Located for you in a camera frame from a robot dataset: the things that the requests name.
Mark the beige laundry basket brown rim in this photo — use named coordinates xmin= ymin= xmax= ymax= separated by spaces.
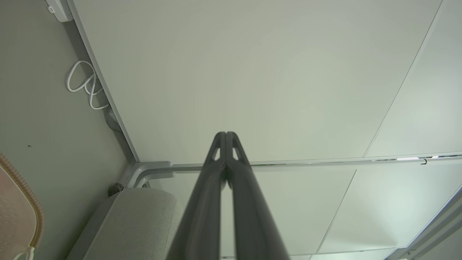
xmin=0 ymin=153 xmax=44 ymax=260

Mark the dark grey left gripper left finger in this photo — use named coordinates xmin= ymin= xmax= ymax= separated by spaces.
xmin=167 ymin=131 xmax=227 ymax=260

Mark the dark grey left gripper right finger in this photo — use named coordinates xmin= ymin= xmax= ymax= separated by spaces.
xmin=226 ymin=131 xmax=290 ymax=260

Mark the white power strip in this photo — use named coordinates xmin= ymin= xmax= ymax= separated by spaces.
xmin=45 ymin=0 xmax=74 ymax=23

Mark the white looped cable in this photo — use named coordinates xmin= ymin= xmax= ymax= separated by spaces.
xmin=66 ymin=60 xmax=110 ymax=110

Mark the grey metal partition frame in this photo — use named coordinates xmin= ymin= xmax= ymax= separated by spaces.
xmin=67 ymin=0 xmax=462 ymax=188

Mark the grey fabric sofa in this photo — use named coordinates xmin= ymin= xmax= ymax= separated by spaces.
xmin=67 ymin=188 xmax=186 ymax=260

